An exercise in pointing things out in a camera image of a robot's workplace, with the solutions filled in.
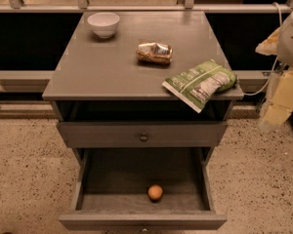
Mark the closed grey top drawer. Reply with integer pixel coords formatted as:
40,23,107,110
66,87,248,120
57,122,228,148

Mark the orange fruit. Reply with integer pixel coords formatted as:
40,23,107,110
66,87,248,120
147,184,163,202

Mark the open grey middle drawer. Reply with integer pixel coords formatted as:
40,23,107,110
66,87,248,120
60,148,227,231

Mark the green chip bag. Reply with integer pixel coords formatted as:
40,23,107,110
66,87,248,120
162,59,237,113

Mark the white hanging cable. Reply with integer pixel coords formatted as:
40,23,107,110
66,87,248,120
243,1,284,98

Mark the brown foil snack packet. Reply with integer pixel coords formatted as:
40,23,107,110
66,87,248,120
136,42,173,65

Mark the grey wooden cabinet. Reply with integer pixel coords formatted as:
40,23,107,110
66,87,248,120
42,10,245,234

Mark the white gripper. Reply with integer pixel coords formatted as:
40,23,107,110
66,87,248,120
259,67,293,131

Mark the white ceramic bowl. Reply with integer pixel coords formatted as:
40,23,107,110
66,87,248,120
87,12,120,39

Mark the round brass drawer knob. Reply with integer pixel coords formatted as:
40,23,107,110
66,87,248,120
140,133,148,142

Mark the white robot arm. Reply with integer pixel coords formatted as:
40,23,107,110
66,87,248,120
255,11,293,129

